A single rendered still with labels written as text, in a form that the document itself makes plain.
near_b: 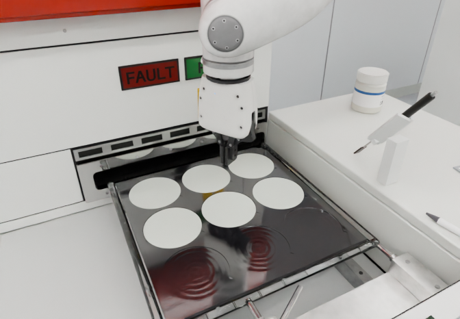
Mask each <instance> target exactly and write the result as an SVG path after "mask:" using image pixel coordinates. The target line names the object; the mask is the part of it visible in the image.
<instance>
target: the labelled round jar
mask: <svg viewBox="0 0 460 319"><path fill-rule="evenodd" d="M388 77H389V73H388V72H387V71H386V70H384V69H382V68H376V67H363V68H360V69H358V71H357V79H356V82H355V88H354V92H353V99H352V103H351V107H352V108H353V109H354V110H355V111H357V112H361V113H364V114H376V113H377V112H380V111H381V106H382V104H383V99H384V95H385V89H386V86H387V80H388Z"/></svg>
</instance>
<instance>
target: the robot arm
mask: <svg viewBox="0 0 460 319"><path fill-rule="evenodd" d="M330 2H332V0H201V17H200V20H199V38H200V40H201V43H202V48H203V57H202V58H201V63H202V64H203V72H204V73H203V74H202V77H201V84H200V89H199V124H200V126H201V127H203V128H205V129H207V130H208V131H211V132H212V133H213V135H214V136H215V137H216V141H217V143H218V144H219V145H220V163H221V164H225V165H227V166H228V165H230V164H231V163H232V162H233V161H235V160H236V159H237V156H238V143H240V142H241V141H243V142H252V141H254V139H256V137H255V130H254V129H256V127H257V93H256V87H255V81H254V77H251V74H252V73H253V71H254V52H255V50H256V49H258V48H260V47H262V46H264V45H266V44H268V43H271V42H273V41H275V40H277V39H279V38H282V37H284V36H286V35H288V34H289V33H291V32H293V31H295V30H297V29H298V28H300V27H302V26H303V25H305V24H306V23H308V22H309V21H310V20H312V19H313V18H315V17H316V16H317V15H318V14H319V13H321V11H323V9H325V8H326V7H327V6H328V4H330Z"/></svg>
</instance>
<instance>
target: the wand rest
mask: <svg viewBox="0 0 460 319"><path fill-rule="evenodd" d="M414 115H415V114H414ZM414 115H412V116H411V117H409V118H407V117H406V116H403V115H402V114H400V113H397V114H395V115H394V116H393V117H391V118H390V119H389V120H388V121H387V122H386V123H384V124H383V125H381V126H380V127H379V128H378V129H377V130H376V131H374V132H373V133H371V134H370V135H369V136H368V140H370V141H371V142H372V144H373V145H375V144H380V143H381V144H382V143H384V142H385V141H386V144H385V149H384V152H383V157H382V160H381V165H380V168H379V173H378V176H377V179H376V180H377V181H379V182H380V183H382V184H383V185H384V186H387V185H389V184H391V183H395V182H397V181H398V177H399V174H400V170H401V167H402V164H403V160H404V157H405V153H406V150H407V146H408V143H409V139H408V138H406V137H404V136H402V135H400V134H399V135H396V136H393V135H394V134H395V133H397V132H399V131H400V130H401V129H402V128H404V127H406V126H407V125H408V124H409V123H411V122H412V121H413V120H414Z"/></svg>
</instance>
